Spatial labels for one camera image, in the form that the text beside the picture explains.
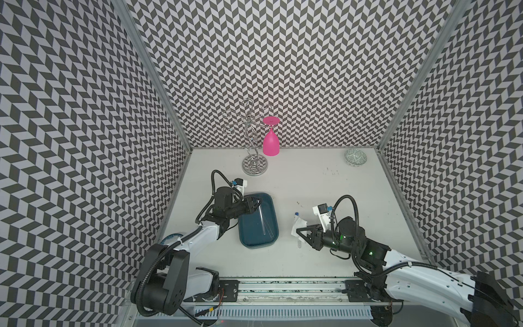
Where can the patterned ceramic bowl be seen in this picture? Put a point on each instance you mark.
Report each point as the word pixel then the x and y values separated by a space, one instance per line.
pixel 355 157

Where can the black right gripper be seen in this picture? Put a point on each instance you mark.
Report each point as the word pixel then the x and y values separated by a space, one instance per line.
pixel 312 228

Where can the chrome glass rack stand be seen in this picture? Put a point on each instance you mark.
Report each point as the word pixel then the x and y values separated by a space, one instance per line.
pixel 254 164

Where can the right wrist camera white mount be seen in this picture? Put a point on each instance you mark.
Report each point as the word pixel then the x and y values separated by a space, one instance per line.
pixel 323 212

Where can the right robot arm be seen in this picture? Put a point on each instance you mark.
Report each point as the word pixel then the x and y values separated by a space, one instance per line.
pixel 388 275

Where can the blue patterned plate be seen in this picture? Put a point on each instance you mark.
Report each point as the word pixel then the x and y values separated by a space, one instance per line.
pixel 172 238

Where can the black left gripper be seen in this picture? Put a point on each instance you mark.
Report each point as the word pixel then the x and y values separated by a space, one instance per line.
pixel 247 202

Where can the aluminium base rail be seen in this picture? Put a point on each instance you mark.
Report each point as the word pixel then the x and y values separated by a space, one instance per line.
pixel 291 291

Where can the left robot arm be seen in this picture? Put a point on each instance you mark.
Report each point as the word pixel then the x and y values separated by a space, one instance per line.
pixel 164 280

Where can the pink plastic wine glass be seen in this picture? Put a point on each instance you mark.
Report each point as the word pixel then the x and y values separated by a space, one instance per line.
pixel 271 144

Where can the teal plastic water tub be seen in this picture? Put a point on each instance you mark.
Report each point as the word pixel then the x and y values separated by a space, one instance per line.
pixel 250 228

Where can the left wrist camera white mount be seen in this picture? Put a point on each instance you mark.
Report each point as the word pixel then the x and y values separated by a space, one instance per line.
pixel 240 185

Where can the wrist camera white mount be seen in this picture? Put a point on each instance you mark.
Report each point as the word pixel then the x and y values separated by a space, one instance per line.
pixel 323 212
pixel 240 185

